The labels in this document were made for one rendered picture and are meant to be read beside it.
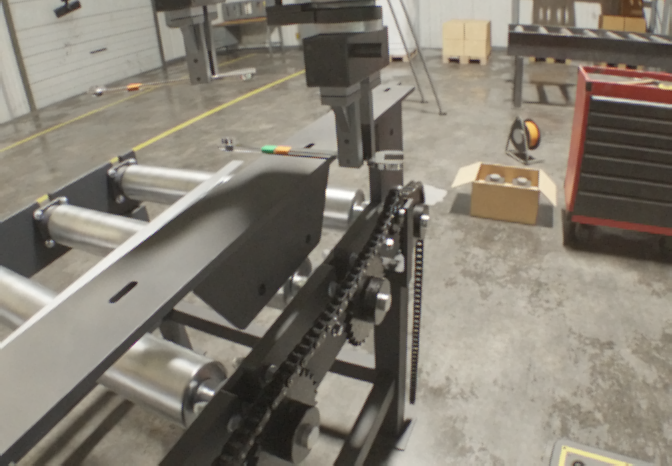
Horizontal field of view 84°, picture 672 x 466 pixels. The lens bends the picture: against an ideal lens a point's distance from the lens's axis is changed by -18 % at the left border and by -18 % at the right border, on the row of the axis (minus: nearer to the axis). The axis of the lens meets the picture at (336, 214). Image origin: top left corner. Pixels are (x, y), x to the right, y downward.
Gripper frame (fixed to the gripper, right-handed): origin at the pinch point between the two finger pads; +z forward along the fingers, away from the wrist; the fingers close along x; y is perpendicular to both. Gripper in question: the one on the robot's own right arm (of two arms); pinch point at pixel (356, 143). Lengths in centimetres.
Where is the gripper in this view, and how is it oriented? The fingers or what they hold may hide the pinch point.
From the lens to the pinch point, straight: 52.4
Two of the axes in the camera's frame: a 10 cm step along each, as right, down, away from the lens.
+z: 0.8, 8.8, 4.7
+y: 9.1, 1.3, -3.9
